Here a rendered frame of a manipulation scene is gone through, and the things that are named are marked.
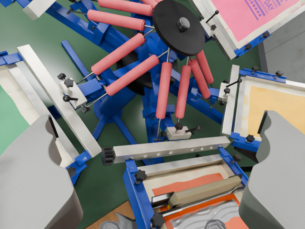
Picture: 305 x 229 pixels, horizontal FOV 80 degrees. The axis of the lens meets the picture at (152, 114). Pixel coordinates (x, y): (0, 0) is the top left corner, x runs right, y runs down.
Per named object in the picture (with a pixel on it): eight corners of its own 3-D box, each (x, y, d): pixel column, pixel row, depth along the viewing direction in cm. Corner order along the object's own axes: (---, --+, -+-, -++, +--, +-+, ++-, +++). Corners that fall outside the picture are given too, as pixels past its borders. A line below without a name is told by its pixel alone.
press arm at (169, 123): (180, 146, 96) (184, 139, 94) (170, 146, 94) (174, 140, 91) (166, 122, 108) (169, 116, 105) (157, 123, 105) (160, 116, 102)
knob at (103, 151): (117, 167, 75) (121, 156, 71) (103, 169, 73) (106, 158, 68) (113, 152, 80) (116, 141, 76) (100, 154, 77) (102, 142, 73)
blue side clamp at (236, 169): (258, 210, 88) (269, 203, 84) (253, 212, 85) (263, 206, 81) (220, 158, 107) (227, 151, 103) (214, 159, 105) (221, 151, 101)
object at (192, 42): (127, 126, 205) (223, 64, 93) (90, 127, 185) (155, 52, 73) (123, 92, 215) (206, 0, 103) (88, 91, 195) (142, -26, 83)
